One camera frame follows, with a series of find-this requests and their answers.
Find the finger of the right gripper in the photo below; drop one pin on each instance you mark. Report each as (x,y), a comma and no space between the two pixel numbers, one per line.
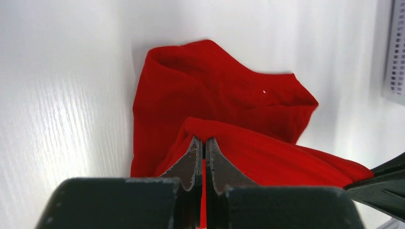
(384,192)

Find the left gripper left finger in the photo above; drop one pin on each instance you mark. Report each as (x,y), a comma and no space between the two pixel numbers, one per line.
(170,201)

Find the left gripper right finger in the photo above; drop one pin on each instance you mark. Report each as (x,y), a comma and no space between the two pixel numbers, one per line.
(234,201)

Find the red t shirt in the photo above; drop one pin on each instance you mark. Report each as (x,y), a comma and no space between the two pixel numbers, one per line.
(199,90)

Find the white plastic basket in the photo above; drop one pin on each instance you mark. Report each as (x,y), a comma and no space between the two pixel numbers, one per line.
(394,79)

